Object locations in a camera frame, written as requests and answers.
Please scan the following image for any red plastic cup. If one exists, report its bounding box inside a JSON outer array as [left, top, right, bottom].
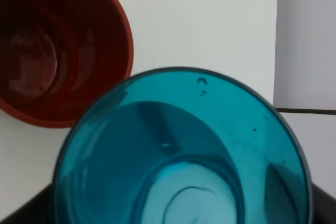
[[1, 0, 134, 128]]

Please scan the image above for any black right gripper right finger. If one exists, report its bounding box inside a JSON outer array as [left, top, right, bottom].
[[308, 183, 336, 224]]

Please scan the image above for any blue translucent plastic cup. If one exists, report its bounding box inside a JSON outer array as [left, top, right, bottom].
[[51, 67, 312, 223]]

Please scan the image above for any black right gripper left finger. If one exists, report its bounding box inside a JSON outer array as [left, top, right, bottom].
[[1, 183, 55, 224]]

